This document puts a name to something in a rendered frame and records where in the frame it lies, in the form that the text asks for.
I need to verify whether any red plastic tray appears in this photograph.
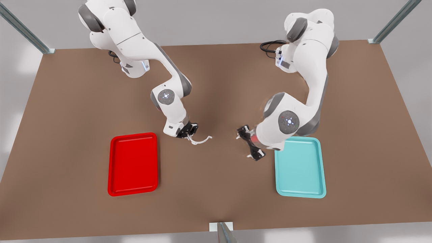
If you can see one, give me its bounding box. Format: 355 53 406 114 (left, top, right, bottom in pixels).
107 132 159 197

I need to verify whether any white drainage pipe clamp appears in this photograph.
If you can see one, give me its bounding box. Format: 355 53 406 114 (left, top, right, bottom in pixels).
187 135 213 145

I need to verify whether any silver frame post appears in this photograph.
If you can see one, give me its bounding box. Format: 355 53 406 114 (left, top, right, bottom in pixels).
368 0 423 44
209 222 238 243
0 3 56 55

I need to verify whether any light blue plastic tray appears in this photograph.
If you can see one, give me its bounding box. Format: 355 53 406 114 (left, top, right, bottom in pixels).
274 136 327 199

